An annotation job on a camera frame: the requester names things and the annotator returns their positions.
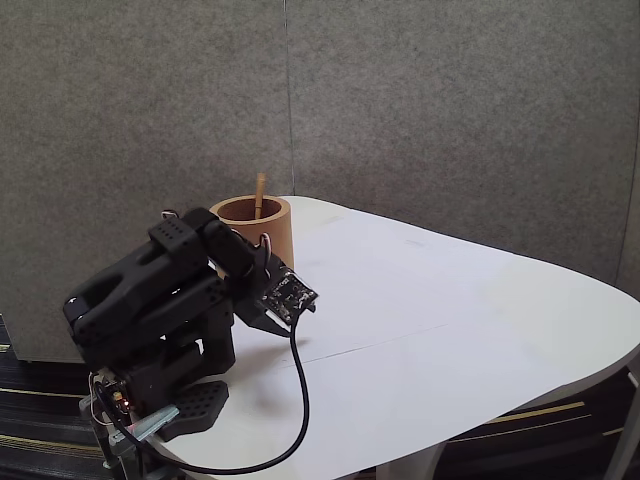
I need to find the grey felt partition panel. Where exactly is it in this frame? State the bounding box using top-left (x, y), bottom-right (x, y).
top-left (285, 0), bottom-right (639, 292)
top-left (0, 0), bottom-right (297, 365)
top-left (615, 0), bottom-right (640, 301)

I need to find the bare camera circuit board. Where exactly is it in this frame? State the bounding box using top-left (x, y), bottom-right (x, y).
top-left (254, 267), bottom-right (320, 321)

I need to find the cork pen holder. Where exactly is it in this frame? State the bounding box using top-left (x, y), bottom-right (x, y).
top-left (208, 195), bottom-right (294, 267)

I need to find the black camera cable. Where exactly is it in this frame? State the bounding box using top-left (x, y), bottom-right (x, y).
top-left (97, 319), bottom-right (311, 475)

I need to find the white table leg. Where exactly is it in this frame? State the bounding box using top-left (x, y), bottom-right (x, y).
top-left (374, 440), bottom-right (447, 480)
top-left (602, 349), bottom-right (640, 480)

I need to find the grey metal table clamp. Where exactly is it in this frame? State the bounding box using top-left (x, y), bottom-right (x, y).
top-left (78, 394), bottom-right (181, 480)

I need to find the white paper sheet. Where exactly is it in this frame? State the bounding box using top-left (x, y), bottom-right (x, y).
top-left (279, 197), bottom-right (640, 371)
top-left (149, 322), bottom-right (624, 480)

